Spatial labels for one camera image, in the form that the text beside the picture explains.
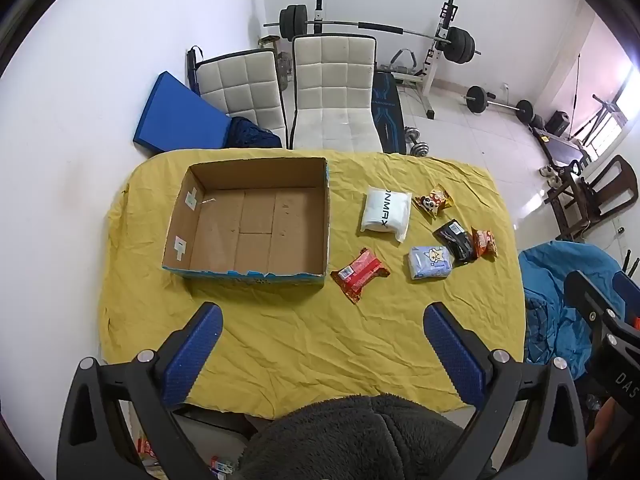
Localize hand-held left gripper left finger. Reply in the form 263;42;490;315
56;301;224;480

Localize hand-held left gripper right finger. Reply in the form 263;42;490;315
422;301;589;480

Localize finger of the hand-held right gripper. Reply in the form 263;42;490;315
612;270;640;322
563;270;612;361

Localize blue tissue pack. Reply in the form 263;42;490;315
407;245;455;281

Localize black plastic packet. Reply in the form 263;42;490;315
433;219;476;264

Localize small orange snack packet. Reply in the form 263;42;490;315
470;228;499;260

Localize red snack packet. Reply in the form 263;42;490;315
330;247;391;305

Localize cardboard box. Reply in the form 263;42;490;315
161;156;331;288

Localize yellow cartoon snack packet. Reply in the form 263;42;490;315
417;183;454;219

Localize white soft pouch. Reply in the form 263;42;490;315
357;186;413;245

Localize person's right forearm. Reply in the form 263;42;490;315
585;400;625;467

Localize blue blanket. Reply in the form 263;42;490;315
518;241;627;382

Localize dark wooden chair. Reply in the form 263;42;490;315
544;155;640;242

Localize red white packet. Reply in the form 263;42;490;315
136;437;157;468

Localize small colourful packet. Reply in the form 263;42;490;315
209;454;237;477

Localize yellow tablecloth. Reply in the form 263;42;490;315
98;149;526;420

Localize dark fleece clothing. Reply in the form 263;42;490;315
239;394;496;480

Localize dark flat bench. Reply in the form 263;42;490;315
532;127;592;167

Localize black speaker box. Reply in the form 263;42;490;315
545;110;571;137

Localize dark blue cloth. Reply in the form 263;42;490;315
223;116;283;149

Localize short barbell with black plates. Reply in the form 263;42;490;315
462;86;535;126

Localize blue foam mat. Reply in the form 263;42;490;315
132;71;233;152

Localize black weight bench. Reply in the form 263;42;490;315
372;71;407;154

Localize white padded chair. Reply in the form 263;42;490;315
195;49;288;148
289;34;385;152

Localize white barbell rack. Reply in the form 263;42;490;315
310;0;458;121

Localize black rolled mat bag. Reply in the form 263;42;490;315
186;46;204;96

